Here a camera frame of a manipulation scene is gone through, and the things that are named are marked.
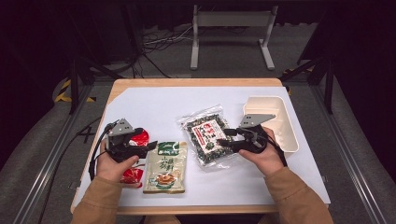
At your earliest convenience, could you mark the person's right hand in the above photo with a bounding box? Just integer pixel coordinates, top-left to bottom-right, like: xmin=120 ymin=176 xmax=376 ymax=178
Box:
xmin=238 ymin=125 xmax=286 ymax=177

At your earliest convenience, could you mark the person's left hand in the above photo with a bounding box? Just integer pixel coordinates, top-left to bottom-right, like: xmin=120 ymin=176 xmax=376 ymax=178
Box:
xmin=96 ymin=139 xmax=140 ymax=184

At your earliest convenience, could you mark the clear seaweed packet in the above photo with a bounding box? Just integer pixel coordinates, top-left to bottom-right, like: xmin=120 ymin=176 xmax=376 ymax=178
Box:
xmin=177 ymin=105 xmax=247 ymax=172

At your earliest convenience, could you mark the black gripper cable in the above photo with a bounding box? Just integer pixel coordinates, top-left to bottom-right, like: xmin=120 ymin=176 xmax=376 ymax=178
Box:
xmin=264 ymin=124 xmax=289 ymax=167
xmin=88 ymin=119 xmax=120 ymax=181

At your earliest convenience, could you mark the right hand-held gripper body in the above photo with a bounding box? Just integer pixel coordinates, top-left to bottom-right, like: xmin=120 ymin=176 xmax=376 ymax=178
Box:
xmin=235 ymin=113 xmax=276 ymax=154

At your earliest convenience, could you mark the red seasoning packet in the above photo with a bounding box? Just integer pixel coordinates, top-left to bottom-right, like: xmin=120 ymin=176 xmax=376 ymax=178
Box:
xmin=120 ymin=129 xmax=150 ymax=189

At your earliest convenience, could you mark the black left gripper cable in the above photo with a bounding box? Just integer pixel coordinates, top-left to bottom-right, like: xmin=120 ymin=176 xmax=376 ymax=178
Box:
xmin=88 ymin=119 xmax=120 ymax=181

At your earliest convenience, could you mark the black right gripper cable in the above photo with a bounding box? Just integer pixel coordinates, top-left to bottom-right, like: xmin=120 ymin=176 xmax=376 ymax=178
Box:
xmin=264 ymin=124 xmax=289 ymax=167

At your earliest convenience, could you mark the green and beige food packet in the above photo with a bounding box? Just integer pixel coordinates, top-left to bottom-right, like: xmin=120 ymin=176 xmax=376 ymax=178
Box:
xmin=143 ymin=141 xmax=189 ymax=194

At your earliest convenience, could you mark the black metal stand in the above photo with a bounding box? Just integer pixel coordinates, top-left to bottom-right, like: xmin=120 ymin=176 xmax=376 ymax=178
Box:
xmin=68 ymin=57 xmax=125 ymax=116
xmin=278 ymin=57 xmax=334 ymax=116

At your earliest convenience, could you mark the bundle of floor cables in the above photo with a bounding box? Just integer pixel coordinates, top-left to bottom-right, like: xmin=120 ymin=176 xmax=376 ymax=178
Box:
xmin=141 ymin=26 xmax=195 ymax=52

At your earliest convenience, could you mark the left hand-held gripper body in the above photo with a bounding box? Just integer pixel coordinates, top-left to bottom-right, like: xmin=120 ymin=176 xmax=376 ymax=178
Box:
xmin=104 ymin=118 xmax=148 ymax=163

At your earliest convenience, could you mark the white metal desk frame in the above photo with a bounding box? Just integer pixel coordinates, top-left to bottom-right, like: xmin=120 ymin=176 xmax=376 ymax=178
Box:
xmin=190 ymin=4 xmax=279 ymax=71

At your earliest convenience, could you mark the yellow and black hazard tape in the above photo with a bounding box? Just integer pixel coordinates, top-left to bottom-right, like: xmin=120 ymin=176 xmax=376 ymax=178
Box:
xmin=54 ymin=78 xmax=97 ymax=104

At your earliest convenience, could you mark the white table sheet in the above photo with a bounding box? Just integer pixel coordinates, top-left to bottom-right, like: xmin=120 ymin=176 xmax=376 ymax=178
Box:
xmin=74 ymin=86 xmax=332 ymax=208

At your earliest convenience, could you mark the cream plastic container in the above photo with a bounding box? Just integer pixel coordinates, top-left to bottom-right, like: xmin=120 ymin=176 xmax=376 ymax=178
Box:
xmin=242 ymin=95 xmax=300 ymax=154

